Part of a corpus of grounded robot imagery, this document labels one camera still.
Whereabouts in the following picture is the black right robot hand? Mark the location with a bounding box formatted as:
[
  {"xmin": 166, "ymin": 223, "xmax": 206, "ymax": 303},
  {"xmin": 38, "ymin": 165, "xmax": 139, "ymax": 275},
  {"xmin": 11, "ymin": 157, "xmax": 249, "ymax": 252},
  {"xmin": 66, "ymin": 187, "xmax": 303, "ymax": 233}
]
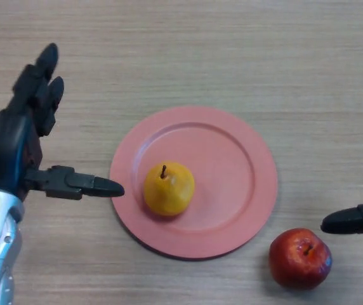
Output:
[{"xmin": 320, "ymin": 74, "xmax": 363, "ymax": 238}]

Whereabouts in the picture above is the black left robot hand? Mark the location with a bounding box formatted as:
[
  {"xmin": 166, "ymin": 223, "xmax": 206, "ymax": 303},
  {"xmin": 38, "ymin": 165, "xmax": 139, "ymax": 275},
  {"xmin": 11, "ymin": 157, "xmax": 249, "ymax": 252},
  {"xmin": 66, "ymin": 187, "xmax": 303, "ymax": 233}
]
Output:
[{"xmin": 0, "ymin": 43, "xmax": 126, "ymax": 203}]

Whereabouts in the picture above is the red apple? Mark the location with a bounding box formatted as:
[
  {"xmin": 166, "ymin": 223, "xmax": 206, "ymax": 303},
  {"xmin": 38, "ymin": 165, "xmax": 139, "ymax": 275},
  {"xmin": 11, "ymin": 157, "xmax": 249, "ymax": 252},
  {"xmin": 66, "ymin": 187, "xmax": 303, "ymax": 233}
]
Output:
[{"xmin": 268, "ymin": 227, "xmax": 333, "ymax": 290}]

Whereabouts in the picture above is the yellow pear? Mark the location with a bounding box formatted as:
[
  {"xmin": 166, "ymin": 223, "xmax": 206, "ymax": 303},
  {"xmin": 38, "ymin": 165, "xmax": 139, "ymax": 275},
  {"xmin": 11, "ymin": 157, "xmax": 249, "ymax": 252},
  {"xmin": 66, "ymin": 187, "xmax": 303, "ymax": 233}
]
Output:
[{"xmin": 143, "ymin": 161, "xmax": 196, "ymax": 217}]

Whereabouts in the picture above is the pink round plate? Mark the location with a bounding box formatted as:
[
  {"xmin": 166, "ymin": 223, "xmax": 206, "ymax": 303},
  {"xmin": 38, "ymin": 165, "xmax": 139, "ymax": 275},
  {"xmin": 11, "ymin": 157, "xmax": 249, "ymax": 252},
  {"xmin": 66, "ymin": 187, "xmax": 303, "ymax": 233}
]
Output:
[{"xmin": 109, "ymin": 106, "xmax": 279, "ymax": 261}]

